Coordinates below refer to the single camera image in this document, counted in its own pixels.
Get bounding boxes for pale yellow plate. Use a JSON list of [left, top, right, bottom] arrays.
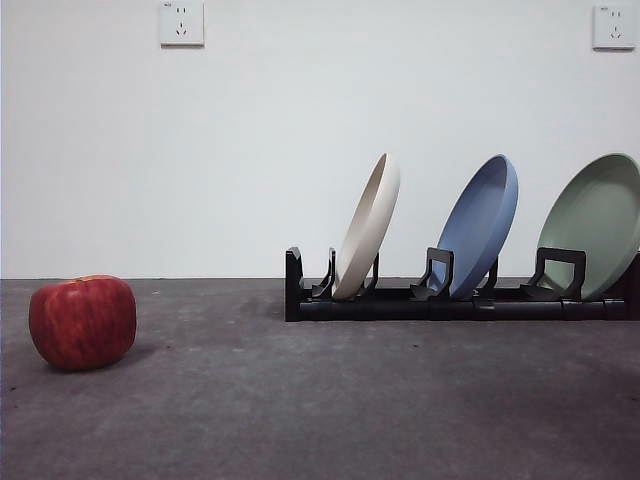
[[332, 152, 402, 301]]

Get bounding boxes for red apple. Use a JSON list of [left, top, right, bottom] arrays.
[[28, 274, 138, 372]]

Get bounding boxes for black plate rack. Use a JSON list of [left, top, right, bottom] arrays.
[[284, 246, 640, 322]]

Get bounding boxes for blue plate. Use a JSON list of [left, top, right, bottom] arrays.
[[436, 153, 520, 300]]

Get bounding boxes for green plate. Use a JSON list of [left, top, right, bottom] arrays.
[[536, 152, 640, 301]]

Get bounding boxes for white wall socket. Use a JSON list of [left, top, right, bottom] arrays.
[[159, 1, 206, 49], [592, 5, 636, 51]]

